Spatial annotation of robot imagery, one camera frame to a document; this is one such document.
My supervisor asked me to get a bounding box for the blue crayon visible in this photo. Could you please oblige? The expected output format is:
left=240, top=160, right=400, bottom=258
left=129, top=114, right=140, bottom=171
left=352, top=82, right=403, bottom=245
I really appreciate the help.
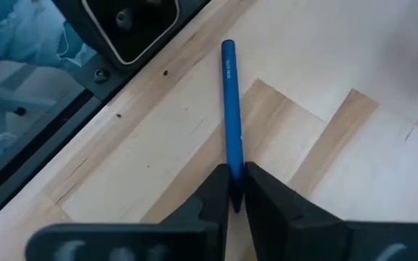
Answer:
left=221, top=38, right=247, bottom=215

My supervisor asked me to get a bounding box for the light blue plastic cover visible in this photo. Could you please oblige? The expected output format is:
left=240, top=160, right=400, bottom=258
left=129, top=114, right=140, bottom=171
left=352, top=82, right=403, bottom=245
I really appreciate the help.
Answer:
left=0, top=0, right=98, bottom=177

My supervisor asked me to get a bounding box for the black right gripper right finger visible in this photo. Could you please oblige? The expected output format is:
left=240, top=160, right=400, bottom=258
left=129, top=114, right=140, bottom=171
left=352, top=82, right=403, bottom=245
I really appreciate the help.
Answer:
left=244, top=161, right=418, bottom=261

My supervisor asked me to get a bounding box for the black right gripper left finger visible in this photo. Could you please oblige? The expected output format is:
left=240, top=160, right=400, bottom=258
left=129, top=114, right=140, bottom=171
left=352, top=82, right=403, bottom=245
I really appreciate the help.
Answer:
left=25, top=163, right=231, bottom=261

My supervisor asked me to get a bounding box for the black aluminium table frame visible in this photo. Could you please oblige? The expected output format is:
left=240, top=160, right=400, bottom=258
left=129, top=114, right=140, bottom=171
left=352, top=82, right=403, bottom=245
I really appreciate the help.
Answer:
left=0, top=54, right=141, bottom=233

